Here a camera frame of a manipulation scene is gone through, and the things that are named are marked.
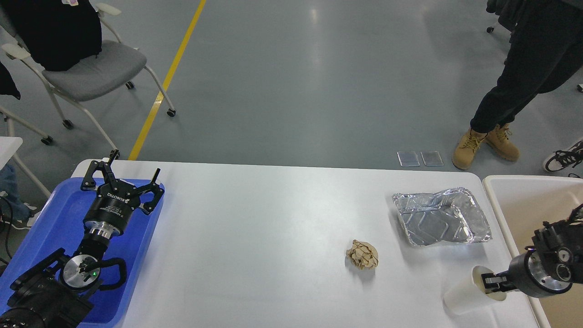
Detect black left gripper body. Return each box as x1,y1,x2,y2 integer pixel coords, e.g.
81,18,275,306
83,181,141,237

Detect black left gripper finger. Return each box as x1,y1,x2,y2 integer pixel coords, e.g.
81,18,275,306
133,168,165,215
81,149,119,191

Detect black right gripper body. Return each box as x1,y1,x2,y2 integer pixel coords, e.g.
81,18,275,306
498,251,573,298

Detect white paper cup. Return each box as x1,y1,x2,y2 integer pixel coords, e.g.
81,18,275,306
443,265,507,315

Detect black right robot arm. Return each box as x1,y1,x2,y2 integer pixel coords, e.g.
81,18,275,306
481,205,583,298

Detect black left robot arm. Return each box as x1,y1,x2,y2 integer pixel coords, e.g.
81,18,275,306
1,151,164,328

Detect blue plastic tray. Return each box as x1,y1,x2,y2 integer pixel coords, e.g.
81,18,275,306
0,177,163,328

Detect beige plastic bin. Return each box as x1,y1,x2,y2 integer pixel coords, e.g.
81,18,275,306
483,175,583,328

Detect crumpled aluminium foil tray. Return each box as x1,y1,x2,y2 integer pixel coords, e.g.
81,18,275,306
392,187,492,247

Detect black white sneaker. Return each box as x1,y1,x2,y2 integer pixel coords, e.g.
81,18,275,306
543,139,583,172

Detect grey office chair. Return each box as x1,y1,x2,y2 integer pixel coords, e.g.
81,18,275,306
1,0,176,148

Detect tan boot left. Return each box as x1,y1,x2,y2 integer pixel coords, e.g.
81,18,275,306
452,128,487,170

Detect tan boot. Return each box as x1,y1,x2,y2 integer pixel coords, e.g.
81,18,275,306
485,124,520,162
452,128,487,170

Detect crumpled brown paper ball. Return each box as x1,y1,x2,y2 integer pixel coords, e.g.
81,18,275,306
346,240,378,270

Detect clear floor plate right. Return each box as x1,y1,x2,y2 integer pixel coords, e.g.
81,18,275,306
420,151,444,167

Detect clear floor plate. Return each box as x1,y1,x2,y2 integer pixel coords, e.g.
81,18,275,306
396,151,420,167
420,151,444,167

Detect tan boot right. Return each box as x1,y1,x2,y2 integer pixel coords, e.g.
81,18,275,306
485,124,520,162

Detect clear floor plate left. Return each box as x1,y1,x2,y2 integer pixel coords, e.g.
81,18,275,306
396,151,420,167

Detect black jacket on chair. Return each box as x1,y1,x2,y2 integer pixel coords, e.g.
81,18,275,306
1,0,102,72

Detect person in black trousers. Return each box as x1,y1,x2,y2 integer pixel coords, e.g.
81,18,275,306
470,0,583,133

